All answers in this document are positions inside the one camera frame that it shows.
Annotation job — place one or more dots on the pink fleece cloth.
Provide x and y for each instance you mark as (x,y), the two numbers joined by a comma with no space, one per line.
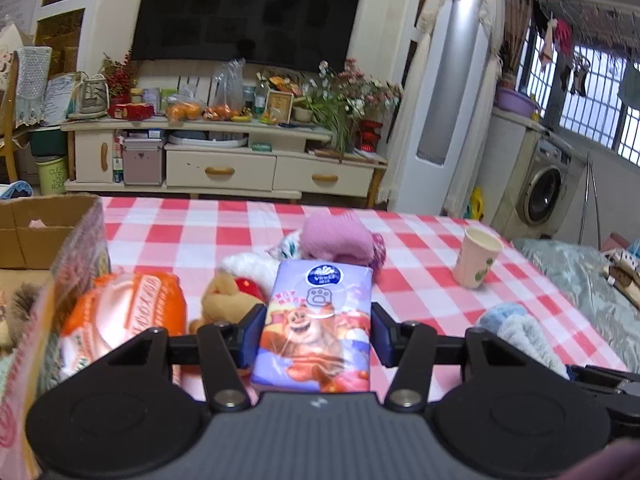
(342,238)

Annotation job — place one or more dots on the cream TV cabinet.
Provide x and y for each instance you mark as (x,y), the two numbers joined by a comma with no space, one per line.
(246,159)

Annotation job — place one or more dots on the white fluffy plush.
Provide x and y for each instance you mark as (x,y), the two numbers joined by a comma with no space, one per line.
(262,269)

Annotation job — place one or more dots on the white paper cup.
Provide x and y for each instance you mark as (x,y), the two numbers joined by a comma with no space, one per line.
(478,252)

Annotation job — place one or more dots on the bag of oranges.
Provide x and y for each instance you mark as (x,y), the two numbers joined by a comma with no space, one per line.
(183,111)

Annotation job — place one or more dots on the cardboard box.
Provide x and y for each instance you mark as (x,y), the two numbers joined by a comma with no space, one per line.
(52,249)

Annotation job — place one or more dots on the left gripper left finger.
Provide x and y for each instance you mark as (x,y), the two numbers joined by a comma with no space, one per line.
(224,349)

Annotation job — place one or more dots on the floral white cloth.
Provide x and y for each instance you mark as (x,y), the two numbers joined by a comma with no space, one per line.
(287,248)

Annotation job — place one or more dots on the wooden chair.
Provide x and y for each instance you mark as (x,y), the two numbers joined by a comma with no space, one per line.
(12,139)

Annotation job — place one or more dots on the grey blue scrunchie towel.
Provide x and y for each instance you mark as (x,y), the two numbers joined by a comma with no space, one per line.
(512,323)

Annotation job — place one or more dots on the potted flower plant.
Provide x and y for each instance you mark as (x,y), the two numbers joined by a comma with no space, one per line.
(339,99)

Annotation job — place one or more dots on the brown plush bear toy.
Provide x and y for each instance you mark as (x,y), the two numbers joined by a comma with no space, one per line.
(227,299)

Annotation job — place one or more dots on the green trash bin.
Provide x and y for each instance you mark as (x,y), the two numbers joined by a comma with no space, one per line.
(52,173)

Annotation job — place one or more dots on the framed picture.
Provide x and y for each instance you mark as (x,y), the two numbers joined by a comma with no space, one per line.
(279,106)

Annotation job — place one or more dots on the red checkered tablecloth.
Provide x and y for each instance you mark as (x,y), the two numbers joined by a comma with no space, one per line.
(190,237)

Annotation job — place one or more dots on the pink storage box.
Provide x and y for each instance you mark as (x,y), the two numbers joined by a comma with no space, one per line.
(143,161)

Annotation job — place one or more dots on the purple basin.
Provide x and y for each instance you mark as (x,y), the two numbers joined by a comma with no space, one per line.
(515,102)

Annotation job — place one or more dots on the washing machine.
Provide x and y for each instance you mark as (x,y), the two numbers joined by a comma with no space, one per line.
(540,189)

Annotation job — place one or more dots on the purple tissue pack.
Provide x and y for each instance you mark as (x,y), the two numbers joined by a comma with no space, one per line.
(316,336)

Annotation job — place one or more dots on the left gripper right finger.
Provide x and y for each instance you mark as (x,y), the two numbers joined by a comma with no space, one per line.
(409,348)

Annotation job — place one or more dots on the black television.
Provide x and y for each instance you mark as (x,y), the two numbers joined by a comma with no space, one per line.
(297,34)

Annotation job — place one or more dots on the white standing air conditioner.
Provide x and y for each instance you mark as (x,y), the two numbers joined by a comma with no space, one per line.
(440,132)

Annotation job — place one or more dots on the orange plastic bag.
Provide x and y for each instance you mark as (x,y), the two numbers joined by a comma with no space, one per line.
(119,307)

